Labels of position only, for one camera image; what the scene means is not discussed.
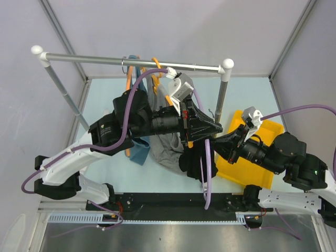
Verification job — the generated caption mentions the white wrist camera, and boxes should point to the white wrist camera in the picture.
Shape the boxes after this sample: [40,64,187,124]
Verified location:
[241,107,263,142]
[166,67,194,115]

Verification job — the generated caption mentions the white slotted cable duct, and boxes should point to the white slotted cable duct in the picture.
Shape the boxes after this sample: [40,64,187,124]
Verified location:
[47,213,261,226]

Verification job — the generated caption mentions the silver white clothes rack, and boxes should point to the silver white clothes rack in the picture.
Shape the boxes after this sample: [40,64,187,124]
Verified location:
[30,45,234,192]

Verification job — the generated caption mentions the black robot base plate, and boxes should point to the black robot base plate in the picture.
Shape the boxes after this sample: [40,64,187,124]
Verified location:
[86,192,263,228]

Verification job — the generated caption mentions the yellow plastic bin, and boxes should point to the yellow plastic bin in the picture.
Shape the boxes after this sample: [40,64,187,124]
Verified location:
[215,110,285,190]

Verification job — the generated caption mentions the orange plastic hanger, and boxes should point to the orange plastic hanger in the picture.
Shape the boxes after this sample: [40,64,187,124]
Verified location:
[141,57,195,149]

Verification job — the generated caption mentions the black tank top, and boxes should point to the black tank top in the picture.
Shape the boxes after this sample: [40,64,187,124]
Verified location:
[178,140,207,183]

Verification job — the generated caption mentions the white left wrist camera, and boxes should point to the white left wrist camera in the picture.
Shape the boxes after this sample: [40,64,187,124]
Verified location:
[166,67,194,115]

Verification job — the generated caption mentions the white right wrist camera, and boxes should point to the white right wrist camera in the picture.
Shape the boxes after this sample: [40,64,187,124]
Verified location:
[241,107,263,142]

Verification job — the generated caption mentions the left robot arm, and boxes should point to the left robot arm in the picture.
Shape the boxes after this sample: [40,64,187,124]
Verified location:
[34,89,223,210]

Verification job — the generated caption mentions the purple plastic hanger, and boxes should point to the purple plastic hanger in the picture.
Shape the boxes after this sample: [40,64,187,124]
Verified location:
[193,88,223,210]

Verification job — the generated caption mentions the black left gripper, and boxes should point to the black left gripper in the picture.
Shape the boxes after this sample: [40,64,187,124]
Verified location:
[129,94,222,146]

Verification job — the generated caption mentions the blue tank top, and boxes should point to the blue tank top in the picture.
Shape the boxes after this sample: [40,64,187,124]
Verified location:
[125,55,152,166]

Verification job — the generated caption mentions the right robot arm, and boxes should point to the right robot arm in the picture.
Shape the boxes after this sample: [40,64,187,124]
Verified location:
[210,125,335,227]

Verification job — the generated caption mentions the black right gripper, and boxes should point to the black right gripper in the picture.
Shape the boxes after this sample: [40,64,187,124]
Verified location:
[204,123,281,174]

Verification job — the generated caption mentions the orange hanger with metal hook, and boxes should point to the orange hanger with metal hook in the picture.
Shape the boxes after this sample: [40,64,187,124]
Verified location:
[125,55,141,157]

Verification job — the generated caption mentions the grey tank top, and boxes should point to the grey tank top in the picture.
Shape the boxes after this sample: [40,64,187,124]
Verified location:
[146,76,185,175]

